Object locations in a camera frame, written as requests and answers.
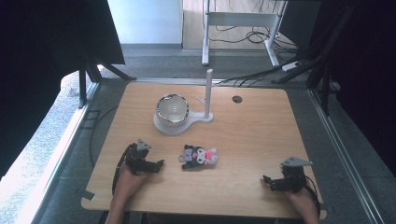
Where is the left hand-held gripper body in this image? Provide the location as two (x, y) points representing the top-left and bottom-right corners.
(124, 138), (153, 175)

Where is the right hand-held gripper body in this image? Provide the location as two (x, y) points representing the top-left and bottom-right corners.
(279, 156), (314, 193)

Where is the black pink plush toy keychain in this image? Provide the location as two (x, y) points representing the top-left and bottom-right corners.
(177, 144), (219, 171)

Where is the person's right hand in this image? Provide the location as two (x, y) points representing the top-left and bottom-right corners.
(283, 187), (319, 217)

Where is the person's left hand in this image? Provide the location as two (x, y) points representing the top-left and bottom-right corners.
(116, 161), (152, 203)

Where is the metal bowl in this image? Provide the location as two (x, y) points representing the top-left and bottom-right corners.
(155, 92), (191, 128)

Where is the grey tape piece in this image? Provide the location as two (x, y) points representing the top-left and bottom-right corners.
(81, 189), (96, 202)

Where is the white stand with pole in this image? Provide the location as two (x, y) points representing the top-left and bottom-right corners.
(152, 68), (215, 136)

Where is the black metal stand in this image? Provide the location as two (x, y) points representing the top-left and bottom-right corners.
(78, 52), (137, 110)

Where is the black tripod stand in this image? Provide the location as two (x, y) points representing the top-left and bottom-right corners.
(271, 0), (359, 117)

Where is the white power strip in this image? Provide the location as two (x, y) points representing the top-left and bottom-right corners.
(281, 61), (303, 72)

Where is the black curtain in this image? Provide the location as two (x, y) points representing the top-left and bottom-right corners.
(320, 0), (396, 178)
(0, 0), (126, 180)

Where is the left hand-held gripper black cable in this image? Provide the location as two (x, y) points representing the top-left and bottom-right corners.
(111, 143), (137, 196)

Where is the hand-held gripper black cable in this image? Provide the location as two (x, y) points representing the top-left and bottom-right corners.
(303, 175), (322, 218)
(111, 143), (137, 196)

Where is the right hand-held gripper black cable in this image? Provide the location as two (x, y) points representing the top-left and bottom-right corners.
(303, 175), (322, 218)

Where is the thin black floor cable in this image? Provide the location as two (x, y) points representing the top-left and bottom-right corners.
(89, 105), (120, 168)

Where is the silver metal floor rail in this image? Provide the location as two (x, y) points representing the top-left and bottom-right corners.
(134, 77), (219, 86)
(18, 82), (101, 224)
(306, 88), (386, 224)

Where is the tangle of black floor cables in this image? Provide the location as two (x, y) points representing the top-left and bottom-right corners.
(207, 24), (301, 88)

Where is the white metal desk frame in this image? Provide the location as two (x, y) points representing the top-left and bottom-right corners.
(201, 0), (288, 68)

